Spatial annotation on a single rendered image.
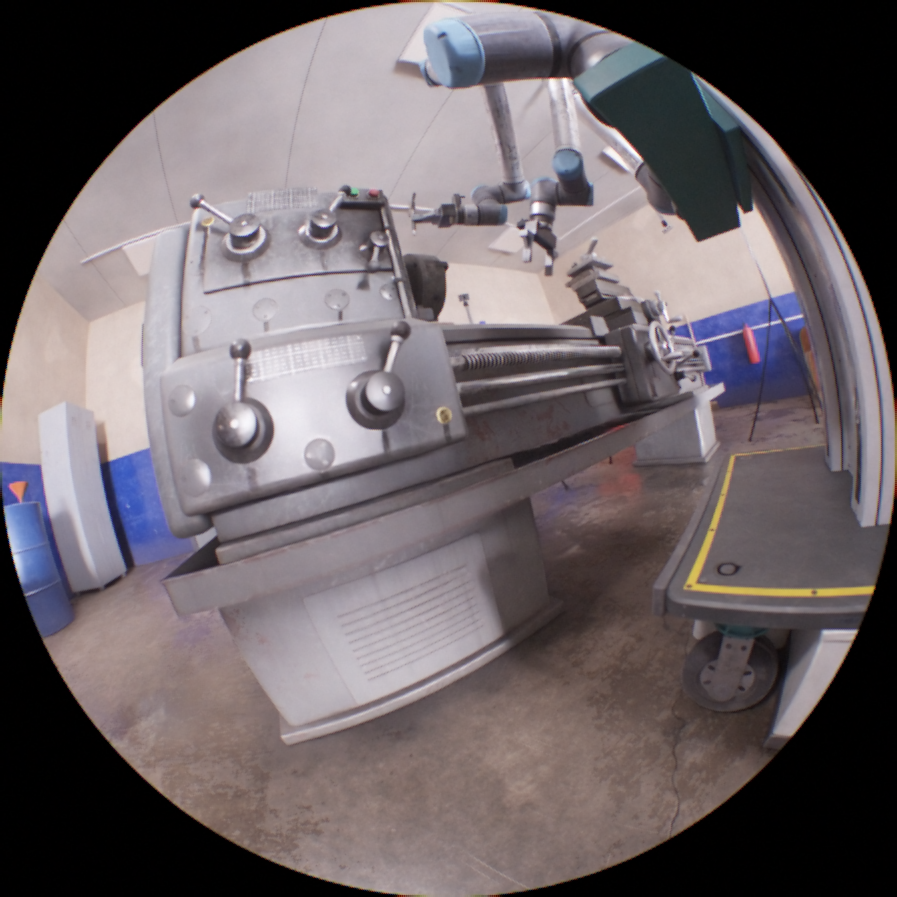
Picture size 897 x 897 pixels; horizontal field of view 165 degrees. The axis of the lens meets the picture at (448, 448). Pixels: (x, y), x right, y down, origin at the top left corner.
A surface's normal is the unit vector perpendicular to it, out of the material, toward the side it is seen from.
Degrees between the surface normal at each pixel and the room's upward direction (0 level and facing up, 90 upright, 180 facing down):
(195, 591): 90
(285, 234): 90
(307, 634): 90
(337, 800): 0
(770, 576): 0
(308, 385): 90
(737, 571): 0
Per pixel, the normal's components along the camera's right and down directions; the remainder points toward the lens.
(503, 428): 0.46, -0.07
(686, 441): -0.85, 0.24
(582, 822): -0.25, -0.97
